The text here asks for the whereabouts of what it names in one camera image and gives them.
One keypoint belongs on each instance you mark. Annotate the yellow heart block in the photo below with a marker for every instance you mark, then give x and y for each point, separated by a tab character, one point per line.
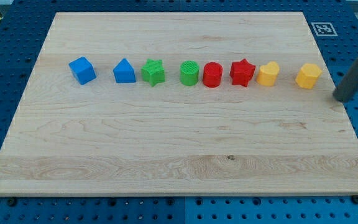
268	74

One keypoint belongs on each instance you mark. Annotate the wooden board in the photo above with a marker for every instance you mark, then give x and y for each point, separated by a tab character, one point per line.
108	139

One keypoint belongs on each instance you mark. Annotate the green cylinder block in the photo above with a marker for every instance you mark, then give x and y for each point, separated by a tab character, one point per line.
189	71

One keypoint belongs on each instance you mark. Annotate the green star block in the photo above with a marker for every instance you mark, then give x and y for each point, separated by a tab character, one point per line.
153	72

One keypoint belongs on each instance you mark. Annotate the red cylinder block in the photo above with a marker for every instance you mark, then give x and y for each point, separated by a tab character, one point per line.
212	74

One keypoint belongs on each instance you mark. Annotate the blue triangle block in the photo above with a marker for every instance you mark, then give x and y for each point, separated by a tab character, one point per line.
124	72

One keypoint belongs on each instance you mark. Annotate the red star block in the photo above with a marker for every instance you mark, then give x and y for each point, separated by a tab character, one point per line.
242	72

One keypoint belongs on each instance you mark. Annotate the blue cube block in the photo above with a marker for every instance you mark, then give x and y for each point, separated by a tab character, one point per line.
82	70

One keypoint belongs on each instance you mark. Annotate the yellow hexagon block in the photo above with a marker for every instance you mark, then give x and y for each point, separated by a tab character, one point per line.
308	75

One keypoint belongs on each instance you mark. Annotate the white fiducial marker tag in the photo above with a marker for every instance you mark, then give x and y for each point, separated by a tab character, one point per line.
324	29

